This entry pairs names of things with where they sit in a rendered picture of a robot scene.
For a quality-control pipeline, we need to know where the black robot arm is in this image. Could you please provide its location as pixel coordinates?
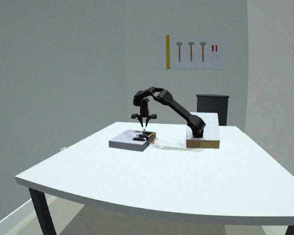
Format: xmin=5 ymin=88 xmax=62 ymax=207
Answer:
xmin=133 ymin=87 xmax=206 ymax=138

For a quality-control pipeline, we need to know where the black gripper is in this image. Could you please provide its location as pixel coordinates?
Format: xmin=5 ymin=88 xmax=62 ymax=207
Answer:
xmin=131 ymin=107 xmax=157 ymax=127

